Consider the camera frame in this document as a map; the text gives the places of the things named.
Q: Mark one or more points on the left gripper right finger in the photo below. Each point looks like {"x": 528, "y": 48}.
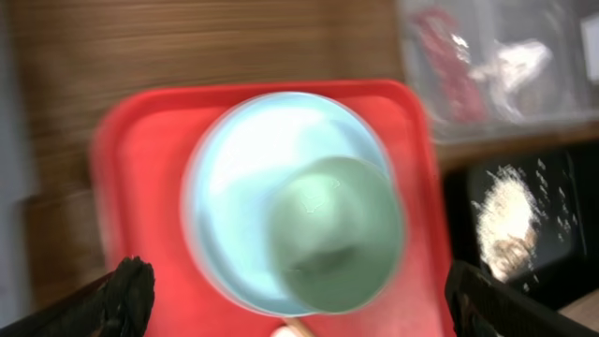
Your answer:
{"x": 481, "y": 306}

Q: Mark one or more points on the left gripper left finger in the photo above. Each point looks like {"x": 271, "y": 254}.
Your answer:
{"x": 118, "y": 304}

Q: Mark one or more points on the rice food scraps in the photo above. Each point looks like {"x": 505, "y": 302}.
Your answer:
{"x": 525, "y": 220}

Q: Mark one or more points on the green bowl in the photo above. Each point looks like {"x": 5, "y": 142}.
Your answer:
{"x": 335, "y": 234}

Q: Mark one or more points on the white plastic fork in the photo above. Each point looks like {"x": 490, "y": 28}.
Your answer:
{"x": 286, "y": 331}

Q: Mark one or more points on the wooden chopstick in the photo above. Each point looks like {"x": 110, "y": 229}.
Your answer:
{"x": 297, "y": 328}

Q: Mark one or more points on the light blue dinner plate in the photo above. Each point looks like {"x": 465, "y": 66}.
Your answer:
{"x": 234, "y": 173}

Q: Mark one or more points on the white tissue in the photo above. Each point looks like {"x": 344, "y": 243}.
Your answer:
{"x": 511, "y": 68}

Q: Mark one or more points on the red snack wrapper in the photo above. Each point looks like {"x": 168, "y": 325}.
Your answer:
{"x": 448, "y": 54}

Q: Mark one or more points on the grey plastic dishwasher rack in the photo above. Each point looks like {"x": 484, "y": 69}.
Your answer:
{"x": 18, "y": 183}

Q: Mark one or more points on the clear plastic waste bin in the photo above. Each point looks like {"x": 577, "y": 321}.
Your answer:
{"x": 565, "y": 94}

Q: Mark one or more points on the black plastic tray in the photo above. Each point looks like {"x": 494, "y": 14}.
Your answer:
{"x": 572, "y": 277}

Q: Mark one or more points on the red plastic serving tray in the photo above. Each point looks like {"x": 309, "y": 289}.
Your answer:
{"x": 140, "y": 154}

